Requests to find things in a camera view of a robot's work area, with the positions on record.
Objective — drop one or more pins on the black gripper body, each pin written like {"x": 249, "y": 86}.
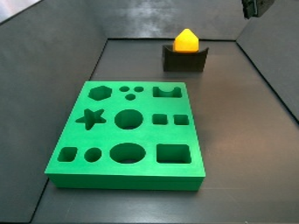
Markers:
{"x": 253, "y": 8}

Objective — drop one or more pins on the green shape sorter board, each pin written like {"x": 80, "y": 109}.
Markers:
{"x": 128, "y": 139}

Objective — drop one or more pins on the black curved fixture block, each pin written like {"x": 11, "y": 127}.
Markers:
{"x": 183, "y": 61}

